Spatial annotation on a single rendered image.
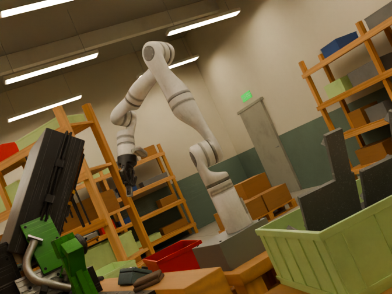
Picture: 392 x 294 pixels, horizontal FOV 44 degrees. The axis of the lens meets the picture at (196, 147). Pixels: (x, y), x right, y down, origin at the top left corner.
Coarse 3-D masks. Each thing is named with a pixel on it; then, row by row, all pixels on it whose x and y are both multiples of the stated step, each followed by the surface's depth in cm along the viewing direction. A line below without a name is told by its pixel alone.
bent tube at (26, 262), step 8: (32, 240) 176; (40, 240) 177; (32, 248) 175; (24, 256) 173; (32, 256) 174; (24, 264) 171; (24, 272) 170; (32, 272) 170; (32, 280) 170; (40, 280) 170; (48, 280) 171; (56, 288) 171; (64, 288) 172
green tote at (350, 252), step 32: (288, 224) 141; (352, 224) 101; (384, 224) 103; (288, 256) 123; (320, 256) 103; (352, 256) 100; (384, 256) 102; (320, 288) 111; (352, 288) 99; (384, 288) 101
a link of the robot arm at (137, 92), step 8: (168, 64) 180; (136, 80) 186; (144, 80) 184; (152, 80) 184; (136, 88) 184; (144, 88) 184; (128, 96) 186; (136, 96) 185; (144, 96) 186; (136, 104) 187
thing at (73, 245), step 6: (72, 240) 156; (66, 246) 153; (72, 246) 153; (78, 246) 153; (66, 252) 151; (72, 252) 152; (78, 252) 153; (72, 258) 153; (78, 258) 154; (84, 258) 156; (72, 264) 154; (78, 264) 156; (84, 264) 157; (72, 270) 155; (78, 270) 157; (84, 270) 158; (72, 276) 156
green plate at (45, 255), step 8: (48, 216) 186; (24, 224) 181; (32, 224) 182; (40, 224) 184; (48, 224) 185; (24, 232) 180; (32, 232) 181; (40, 232) 182; (48, 232) 183; (56, 232) 184; (48, 240) 182; (40, 248) 179; (48, 248) 180; (40, 256) 178; (48, 256) 179; (56, 256) 180; (40, 264) 176; (48, 264) 177; (56, 264) 178
